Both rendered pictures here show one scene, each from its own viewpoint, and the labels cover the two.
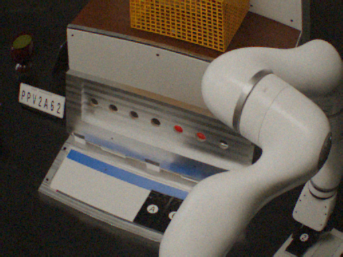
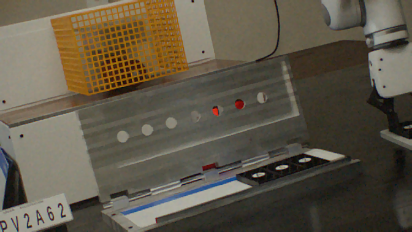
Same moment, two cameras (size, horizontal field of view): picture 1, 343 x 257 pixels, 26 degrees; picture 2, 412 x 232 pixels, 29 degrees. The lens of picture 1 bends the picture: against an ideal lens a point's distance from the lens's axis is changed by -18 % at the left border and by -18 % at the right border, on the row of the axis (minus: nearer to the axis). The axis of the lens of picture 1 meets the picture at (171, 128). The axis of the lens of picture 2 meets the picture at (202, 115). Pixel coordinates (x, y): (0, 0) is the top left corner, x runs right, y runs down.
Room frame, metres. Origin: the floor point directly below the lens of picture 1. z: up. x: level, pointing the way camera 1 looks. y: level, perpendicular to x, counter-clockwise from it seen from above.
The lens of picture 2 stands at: (0.16, 1.11, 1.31)
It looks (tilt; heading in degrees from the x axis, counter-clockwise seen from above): 10 degrees down; 313
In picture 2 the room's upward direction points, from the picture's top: 12 degrees counter-clockwise
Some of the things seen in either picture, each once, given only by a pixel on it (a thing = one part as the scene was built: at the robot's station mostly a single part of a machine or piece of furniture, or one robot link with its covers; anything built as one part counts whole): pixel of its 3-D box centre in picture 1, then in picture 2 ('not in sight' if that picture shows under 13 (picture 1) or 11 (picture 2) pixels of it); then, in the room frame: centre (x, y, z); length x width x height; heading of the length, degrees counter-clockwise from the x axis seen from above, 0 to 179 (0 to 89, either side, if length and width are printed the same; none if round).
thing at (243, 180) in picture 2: (153, 210); (259, 178); (1.05, 0.05, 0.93); 0.10 x 0.05 x 0.01; 154
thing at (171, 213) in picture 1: (174, 217); (282, 170); (1.03, 0.00, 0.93); 0.10 x 0.05 x 0.01; 154
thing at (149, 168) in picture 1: (137, 195); (229, 187); (1.10, 0.08, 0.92); 0.44 x 0.21 x 0.04; 64
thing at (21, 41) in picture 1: (23, 53); not in sight; (1.56, 0.41, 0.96); 0.09 x 0.09 x 0.11
